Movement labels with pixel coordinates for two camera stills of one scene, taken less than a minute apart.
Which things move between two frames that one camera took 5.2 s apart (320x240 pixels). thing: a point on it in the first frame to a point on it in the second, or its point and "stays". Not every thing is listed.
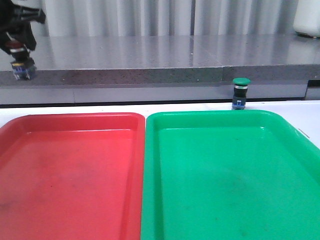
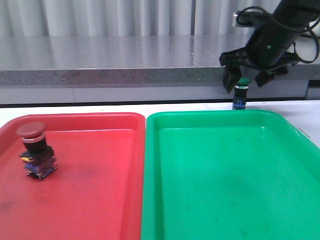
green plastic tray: x=236 y=174 stays
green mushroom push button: x=240 y=93 stays
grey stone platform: x=138 y=69 stays
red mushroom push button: x=23 y=66 to x=38 y=159
